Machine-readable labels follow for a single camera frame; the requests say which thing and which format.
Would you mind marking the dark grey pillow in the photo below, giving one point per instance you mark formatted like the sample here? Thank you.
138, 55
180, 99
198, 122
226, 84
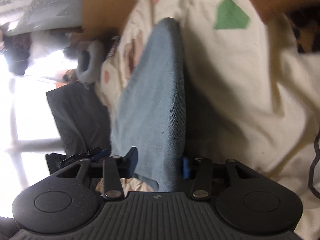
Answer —
77, 120

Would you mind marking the brown teddy bear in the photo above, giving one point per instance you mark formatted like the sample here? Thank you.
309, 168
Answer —
68, 76

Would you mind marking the small cardboard piece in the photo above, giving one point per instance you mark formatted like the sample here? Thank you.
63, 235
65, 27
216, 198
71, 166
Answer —
270, 2

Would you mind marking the grey neck pillow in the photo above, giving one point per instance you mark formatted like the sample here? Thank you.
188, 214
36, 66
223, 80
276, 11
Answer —
93, 55

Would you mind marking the flattened cardboard box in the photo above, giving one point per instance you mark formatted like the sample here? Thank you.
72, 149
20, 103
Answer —
105, 7

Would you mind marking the white window frame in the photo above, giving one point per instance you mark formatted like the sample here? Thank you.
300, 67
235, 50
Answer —
37, 146

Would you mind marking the black garment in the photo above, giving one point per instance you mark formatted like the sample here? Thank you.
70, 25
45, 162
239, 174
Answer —
17, 62

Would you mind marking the cream bear print blanket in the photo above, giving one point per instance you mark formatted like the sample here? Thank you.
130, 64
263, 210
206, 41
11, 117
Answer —
237, 80

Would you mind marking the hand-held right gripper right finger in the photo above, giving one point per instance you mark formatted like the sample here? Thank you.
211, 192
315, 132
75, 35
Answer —
185, 167

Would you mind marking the blue denim pants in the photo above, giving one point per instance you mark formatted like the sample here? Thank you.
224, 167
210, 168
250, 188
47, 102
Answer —
155, 100

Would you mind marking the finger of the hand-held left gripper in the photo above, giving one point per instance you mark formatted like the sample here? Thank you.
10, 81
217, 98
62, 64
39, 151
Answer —
100, 153

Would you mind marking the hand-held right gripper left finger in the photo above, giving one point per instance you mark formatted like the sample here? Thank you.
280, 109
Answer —
133, 161

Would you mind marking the beige cloth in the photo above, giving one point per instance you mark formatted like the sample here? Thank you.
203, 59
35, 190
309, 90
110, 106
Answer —
140, 186

